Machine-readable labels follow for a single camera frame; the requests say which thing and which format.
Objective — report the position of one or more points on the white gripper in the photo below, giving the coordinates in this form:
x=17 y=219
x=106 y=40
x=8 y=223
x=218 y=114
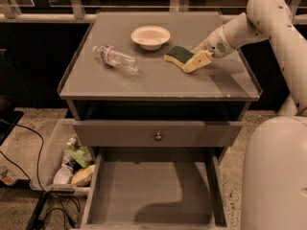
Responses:
x=215 y=42

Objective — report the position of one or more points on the green yellow sponge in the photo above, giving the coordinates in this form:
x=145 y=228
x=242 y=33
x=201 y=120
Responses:
x=178 y=56

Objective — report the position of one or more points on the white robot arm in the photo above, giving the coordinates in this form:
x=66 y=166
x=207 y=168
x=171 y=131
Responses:
x=274 y=187

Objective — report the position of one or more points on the grey drawer cabinet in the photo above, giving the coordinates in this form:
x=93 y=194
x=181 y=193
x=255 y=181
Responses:
x=219 y=92

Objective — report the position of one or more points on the grey top drawer with knob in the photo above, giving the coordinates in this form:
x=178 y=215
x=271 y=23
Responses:
x=157 y=134

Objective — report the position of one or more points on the open grey middle drawer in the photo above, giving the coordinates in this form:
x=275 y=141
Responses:
x=163 y=194

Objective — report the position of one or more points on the white paper bowl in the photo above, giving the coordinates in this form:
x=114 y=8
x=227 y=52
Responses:
x=150 y=38

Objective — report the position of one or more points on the clear plastic water bottle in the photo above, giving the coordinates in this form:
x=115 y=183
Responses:
x=113 y=57

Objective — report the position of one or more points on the green snack bag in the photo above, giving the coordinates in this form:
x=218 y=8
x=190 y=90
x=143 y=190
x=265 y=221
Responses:
x=81 y=155

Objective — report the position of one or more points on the yellow bag in bin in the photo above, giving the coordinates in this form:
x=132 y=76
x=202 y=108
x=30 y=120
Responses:
x=83 y=176

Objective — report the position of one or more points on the white bowl in bin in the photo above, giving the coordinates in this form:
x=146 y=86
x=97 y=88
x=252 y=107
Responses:
x=63 y=176

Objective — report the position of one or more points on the metal window railing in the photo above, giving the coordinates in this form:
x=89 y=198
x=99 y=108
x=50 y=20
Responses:
x=96 y=4

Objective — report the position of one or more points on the black device at left edge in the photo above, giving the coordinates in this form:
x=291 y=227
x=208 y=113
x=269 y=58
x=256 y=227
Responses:
x=9 y=116

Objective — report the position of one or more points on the small can on floor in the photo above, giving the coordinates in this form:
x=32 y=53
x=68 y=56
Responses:
x=7 y=176

